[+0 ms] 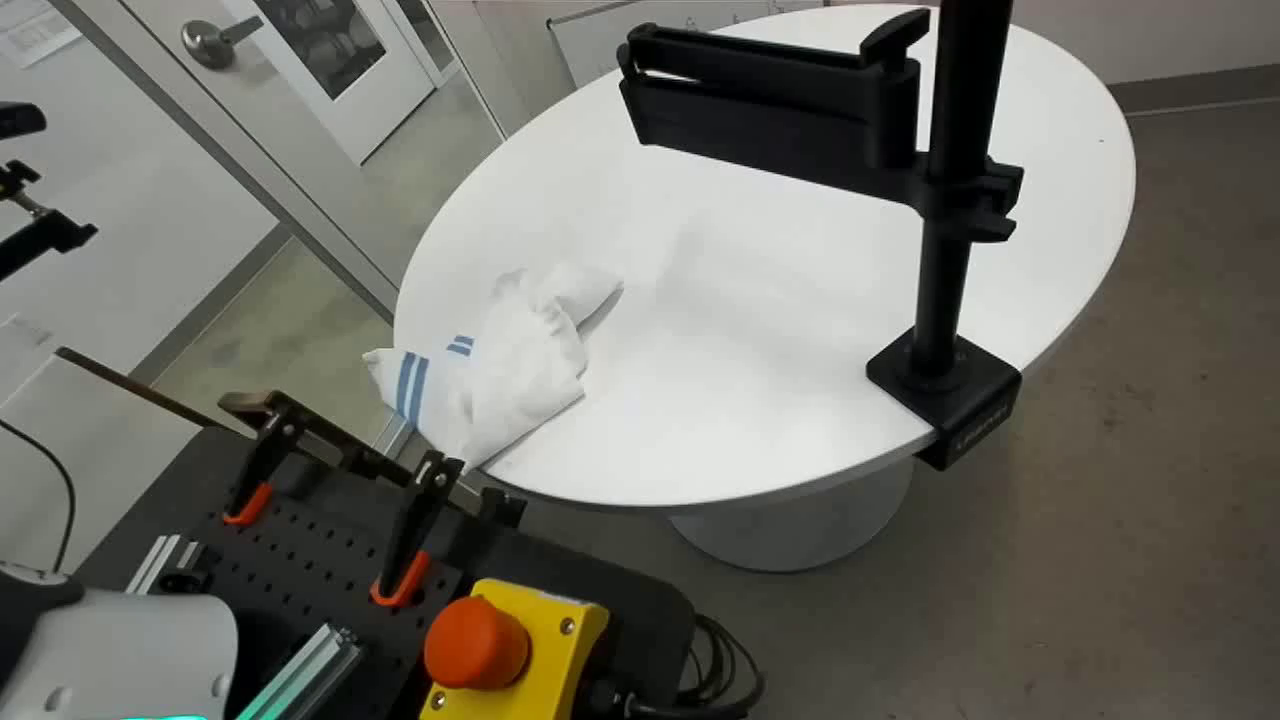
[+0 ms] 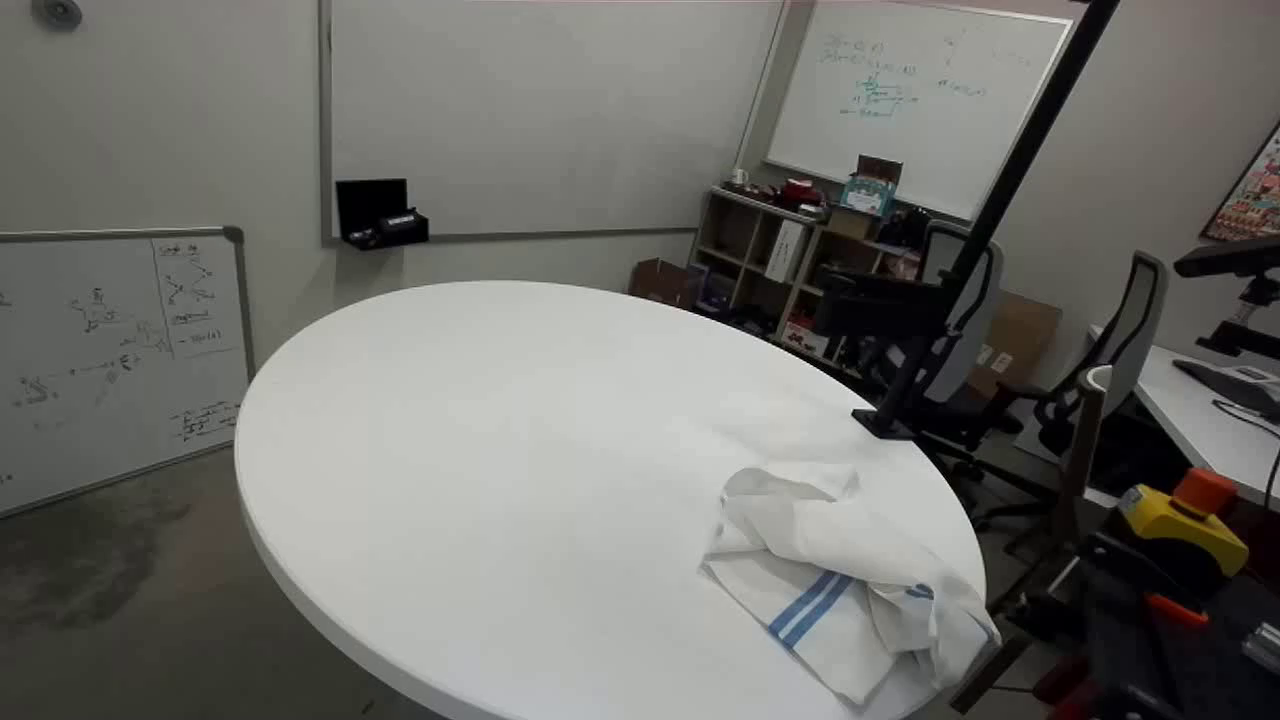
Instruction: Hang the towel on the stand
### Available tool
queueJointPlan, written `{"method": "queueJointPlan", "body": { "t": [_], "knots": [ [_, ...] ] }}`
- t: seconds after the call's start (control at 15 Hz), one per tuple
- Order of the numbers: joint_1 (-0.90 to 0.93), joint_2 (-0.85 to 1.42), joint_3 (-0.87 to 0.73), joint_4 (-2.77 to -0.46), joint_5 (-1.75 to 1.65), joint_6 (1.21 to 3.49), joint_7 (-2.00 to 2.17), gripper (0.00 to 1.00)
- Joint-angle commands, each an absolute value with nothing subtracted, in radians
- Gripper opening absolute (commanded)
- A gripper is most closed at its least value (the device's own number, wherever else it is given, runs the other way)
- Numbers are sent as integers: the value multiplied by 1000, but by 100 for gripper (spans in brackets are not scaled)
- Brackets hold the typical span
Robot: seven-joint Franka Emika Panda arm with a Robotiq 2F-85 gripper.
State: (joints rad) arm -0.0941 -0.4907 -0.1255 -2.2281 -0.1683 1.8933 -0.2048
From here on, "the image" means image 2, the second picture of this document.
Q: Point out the wooden shelf unit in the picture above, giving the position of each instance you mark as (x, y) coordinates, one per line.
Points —
(746, 245)

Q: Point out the white desk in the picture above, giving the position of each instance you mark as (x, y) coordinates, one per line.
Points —
(1202, 423)

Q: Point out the whiteboard with green writing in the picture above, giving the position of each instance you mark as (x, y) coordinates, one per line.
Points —
(935, 120)

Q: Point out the red item on shelf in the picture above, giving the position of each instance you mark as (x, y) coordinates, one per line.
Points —
(800, 195)

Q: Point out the black clamp-on stand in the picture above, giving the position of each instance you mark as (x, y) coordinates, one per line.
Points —
(1014, 172)

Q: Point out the white towel with blue stripes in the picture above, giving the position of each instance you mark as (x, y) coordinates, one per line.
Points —
(853, 544)

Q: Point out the black office chair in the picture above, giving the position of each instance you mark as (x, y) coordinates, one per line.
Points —
(986, 423)

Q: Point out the dark brown floor box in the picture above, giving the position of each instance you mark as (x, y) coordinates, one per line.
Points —
(660, 280)

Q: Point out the brown cardboard box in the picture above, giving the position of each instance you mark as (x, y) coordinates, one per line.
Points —
(1021, 340)

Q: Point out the teal picture box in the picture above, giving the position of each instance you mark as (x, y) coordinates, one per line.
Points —
(864, 198)

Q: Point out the colourful poster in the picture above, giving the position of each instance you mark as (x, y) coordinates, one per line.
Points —
(1252, 200)

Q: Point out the whiteboard with black scribbles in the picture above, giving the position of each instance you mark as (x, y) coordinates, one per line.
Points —
(107, 362)

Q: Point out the black box on shelf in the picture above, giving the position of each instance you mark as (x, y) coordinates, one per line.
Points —
(383, 222)

